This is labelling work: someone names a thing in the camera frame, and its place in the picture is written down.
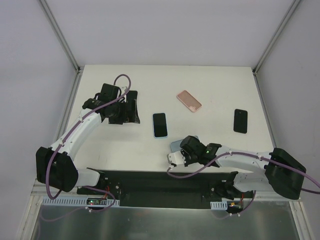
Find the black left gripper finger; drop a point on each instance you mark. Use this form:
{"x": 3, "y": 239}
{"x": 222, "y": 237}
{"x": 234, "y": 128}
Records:
{"x": 124, "y": 117}
{"x": 134, "y": 116}

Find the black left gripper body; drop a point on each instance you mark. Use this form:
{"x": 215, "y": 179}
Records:
{"x": 128, "y": 113}

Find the black phone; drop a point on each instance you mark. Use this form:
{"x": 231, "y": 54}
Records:
{"x": 131, "y": 95}
{"x": 240, "y": 121}

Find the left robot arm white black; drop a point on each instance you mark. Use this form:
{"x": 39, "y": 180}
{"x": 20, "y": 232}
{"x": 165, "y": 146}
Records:
{"x": 55, "y": 164}

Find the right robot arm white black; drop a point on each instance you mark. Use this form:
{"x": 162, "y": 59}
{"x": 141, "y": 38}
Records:
{"x": 262, "y": 171}

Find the pink phone case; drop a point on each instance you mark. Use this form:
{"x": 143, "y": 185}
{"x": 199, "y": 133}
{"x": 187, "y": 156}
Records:
{"x": 189, "y": 101}

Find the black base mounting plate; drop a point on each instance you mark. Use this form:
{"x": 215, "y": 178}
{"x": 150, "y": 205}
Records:
{"x": 150, "y": 189}

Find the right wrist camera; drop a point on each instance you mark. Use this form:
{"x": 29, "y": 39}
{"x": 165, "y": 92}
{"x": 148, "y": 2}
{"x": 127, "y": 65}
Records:
{"x": 176, "y": 159}

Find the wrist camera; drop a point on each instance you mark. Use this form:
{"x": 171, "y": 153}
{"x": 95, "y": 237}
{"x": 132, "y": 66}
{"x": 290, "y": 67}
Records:
{"x": 123, "y": 89}
{"x": 176, "y": 159}

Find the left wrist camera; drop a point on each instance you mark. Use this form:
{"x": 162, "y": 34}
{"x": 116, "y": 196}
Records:
{"x": 123, "y": 89}

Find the right white cable duct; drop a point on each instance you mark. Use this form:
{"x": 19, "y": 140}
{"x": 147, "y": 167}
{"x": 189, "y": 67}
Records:
{"x": 224, "y": 205}

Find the white cable duct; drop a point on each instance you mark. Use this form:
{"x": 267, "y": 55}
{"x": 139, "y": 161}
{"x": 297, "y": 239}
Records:
{"x": 66, "y": 201}
{"x": 224, "y": 205}

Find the left aluminium frame post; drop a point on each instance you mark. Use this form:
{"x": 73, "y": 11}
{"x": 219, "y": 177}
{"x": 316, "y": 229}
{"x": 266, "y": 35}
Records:
{"x": 59, "y": 34}

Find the aluminium frame post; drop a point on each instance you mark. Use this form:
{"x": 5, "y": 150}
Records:
{"x": 277, "y": 34}
{"x": 59, "y": 34}

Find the left white cable duct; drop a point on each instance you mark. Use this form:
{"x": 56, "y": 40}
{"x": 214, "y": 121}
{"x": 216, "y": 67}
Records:
{"x": 66, "y": 201}

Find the aluminium front rail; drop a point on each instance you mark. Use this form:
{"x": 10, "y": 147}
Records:
{"x": 39, "y": 189}

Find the right aluminium frame post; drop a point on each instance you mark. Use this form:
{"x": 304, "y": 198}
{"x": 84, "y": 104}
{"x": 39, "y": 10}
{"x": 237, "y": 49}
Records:
{"x": 277, "y": 34}

